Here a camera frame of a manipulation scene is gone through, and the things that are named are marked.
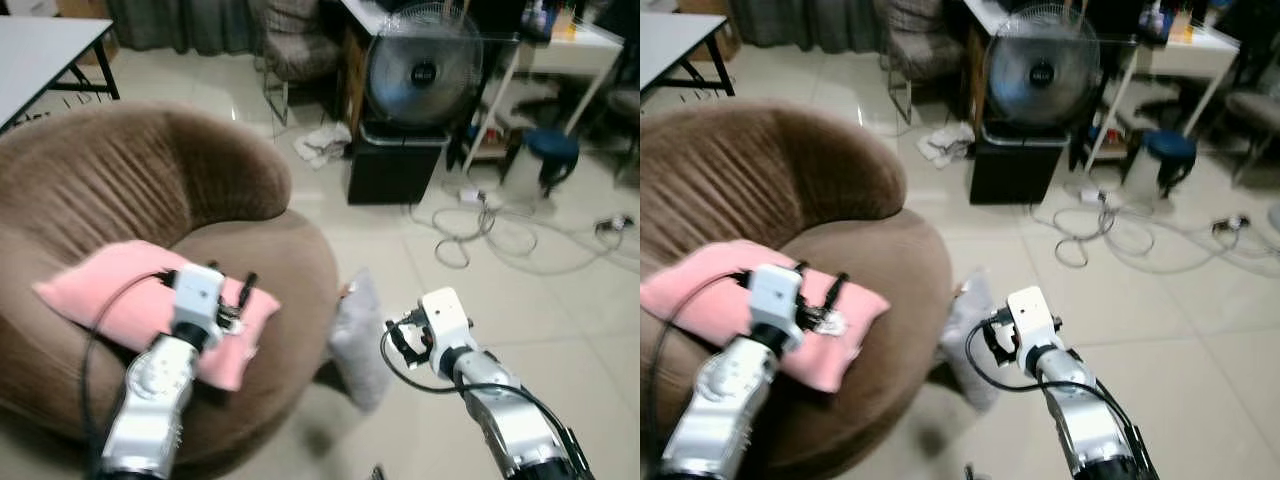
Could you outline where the white looped power cable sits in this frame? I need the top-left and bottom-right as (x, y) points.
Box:
(408, 188), (641, 272)
(1048, 188), (1280, 272)

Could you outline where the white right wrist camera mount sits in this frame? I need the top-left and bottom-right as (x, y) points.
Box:
(1005, 286), (1062, 377)
(418, 288), (474, 377)

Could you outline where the white table with black legs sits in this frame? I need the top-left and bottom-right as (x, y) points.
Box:
(0, 15), (122, 133)
(640, 12), (737, 101)

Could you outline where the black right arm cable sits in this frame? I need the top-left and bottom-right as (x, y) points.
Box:
(379, 318), (573, 473)
(964, 312), (1151, 473)

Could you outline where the blue round stool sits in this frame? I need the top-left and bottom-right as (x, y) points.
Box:
(500, 128), (582, 202)
(1120, 130), (1199, 202)

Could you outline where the grey pillow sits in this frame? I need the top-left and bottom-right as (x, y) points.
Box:
(940, 268), (1002, 412)
(328, 268), (392, 412)

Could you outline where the grey chair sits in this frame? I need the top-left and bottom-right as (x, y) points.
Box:
(605, 85), (641, 183)
(1224, 88), (1280, 183)

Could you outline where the brown round velvet sofa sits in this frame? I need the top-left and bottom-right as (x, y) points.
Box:
(0, 100), (341, 473)
(640, 100), (954, 477)

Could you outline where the white desk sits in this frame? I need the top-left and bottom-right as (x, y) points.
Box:
(340, 0), (627, 173)
(960, 0), (1242, 173)

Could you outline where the black box cabinet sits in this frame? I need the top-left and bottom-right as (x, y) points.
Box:
(347, 124), (447, 207)
(968, 126), (1067, 207)

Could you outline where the round grey electric fan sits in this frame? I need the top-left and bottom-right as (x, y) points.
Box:
(362, 2), (487, 133)
(982, 2), (1107, 133)

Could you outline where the crumpled white cloth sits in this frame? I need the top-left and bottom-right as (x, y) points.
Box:
(293, 122), (354, 170)
(918, 122), (977, 170)

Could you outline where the plaid fabric chair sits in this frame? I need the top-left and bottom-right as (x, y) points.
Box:
(250, 0), (347, 127)
(878, 0), (967, 127)

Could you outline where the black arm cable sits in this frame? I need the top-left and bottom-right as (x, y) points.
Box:
(642, 270), (753, 471)
(79, 268), (179, 473)
(964, 312), (1151, 473)
(379, 318), (573, 473)

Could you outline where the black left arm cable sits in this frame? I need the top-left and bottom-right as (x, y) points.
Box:
(79, 268), (179, 473)
(642, 270), (753, 471)

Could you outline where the pink pillow with cartoon print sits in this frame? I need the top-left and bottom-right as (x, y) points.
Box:
(640, 240), (891, 394)
(32, 240), (282, 392)

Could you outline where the grey curtain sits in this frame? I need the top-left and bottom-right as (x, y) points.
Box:
(105, 0), (252, 57)
(728, 0), (882, 54)

